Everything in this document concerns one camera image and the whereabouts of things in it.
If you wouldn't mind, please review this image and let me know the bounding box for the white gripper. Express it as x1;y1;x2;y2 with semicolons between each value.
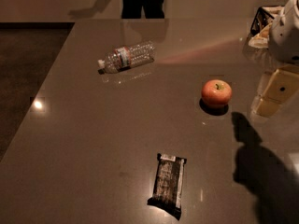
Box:
255;0;299;118

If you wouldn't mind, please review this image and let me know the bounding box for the red apple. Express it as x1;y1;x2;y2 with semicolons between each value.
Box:
201;79;233;109

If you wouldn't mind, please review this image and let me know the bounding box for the person in dark trousers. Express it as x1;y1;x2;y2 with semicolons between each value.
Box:
121;0;164;19

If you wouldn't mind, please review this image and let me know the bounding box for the black rxbar chocolate wrapper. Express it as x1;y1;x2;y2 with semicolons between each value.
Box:
148;153;187;220

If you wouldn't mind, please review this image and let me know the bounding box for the clear plastic water bottle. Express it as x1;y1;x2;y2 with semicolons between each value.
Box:
98;41;155;74

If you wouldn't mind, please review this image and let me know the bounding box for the snack basket at table edge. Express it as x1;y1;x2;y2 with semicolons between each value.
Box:
249;6;283;49

